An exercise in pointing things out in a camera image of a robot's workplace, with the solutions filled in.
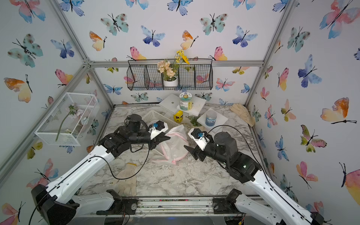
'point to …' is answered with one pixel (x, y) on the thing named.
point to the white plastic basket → (154, 116)
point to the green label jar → (185, 101)
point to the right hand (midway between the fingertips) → (191, 138)
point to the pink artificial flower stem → (72, 108)
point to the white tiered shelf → (172, 102)
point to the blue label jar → (211, 117)
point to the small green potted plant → (193, 120)
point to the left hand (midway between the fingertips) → (168, 134)
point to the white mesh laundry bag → (174, 149)
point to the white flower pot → (173, 83)
